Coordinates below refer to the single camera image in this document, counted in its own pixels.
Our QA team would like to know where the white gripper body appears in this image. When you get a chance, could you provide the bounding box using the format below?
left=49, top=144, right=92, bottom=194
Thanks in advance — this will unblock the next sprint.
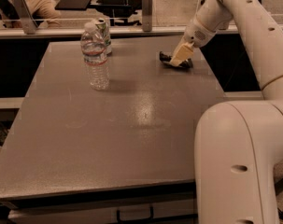
left=183, top=18, right=216, bottom=48

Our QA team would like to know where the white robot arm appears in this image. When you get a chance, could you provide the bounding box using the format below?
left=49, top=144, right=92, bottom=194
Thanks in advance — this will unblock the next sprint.
left=171, top=0, right=283, bottom=224

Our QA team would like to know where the clear plastic water bottle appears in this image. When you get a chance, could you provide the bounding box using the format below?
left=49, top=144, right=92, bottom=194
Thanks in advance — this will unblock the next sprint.
left=80, top=21, right=109, bottom=91

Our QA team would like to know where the dark background desk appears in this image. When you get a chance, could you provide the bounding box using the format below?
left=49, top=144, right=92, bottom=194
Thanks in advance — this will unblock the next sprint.
left=90, top=0, right=142, bottom=26

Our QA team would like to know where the green and white can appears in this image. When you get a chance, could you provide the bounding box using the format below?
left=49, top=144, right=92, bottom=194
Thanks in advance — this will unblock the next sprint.
left=95, top=18, right=112, bottom=54

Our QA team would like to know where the black square stool top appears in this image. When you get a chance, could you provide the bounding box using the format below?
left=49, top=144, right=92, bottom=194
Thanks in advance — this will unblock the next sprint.
left=55, top=0, right=91, bottom=10

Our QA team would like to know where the person in beige clothes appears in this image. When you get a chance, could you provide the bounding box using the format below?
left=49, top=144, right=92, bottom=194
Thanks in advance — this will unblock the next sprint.
left=0, top=0, right=61, bottom=28

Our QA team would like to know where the middle metal railing bracket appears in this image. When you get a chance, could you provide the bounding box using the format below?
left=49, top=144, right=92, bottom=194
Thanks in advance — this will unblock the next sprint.
left=142, top=0, right=152, bottom=32

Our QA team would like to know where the metal railing bracket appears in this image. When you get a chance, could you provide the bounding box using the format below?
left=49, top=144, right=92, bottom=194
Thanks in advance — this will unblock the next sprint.
left=11, top=0, right=37, bottom=35
left=142, top=0, right=152, bottom=32

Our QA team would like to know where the black drawer handle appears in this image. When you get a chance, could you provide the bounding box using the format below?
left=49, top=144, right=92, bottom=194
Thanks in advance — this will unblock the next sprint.
left=116, top=206, right=154, bottom=224

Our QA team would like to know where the left metal railing bracket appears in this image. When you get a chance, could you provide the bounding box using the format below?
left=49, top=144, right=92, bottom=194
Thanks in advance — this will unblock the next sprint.
left=11, top=0, right=37, bottom=35

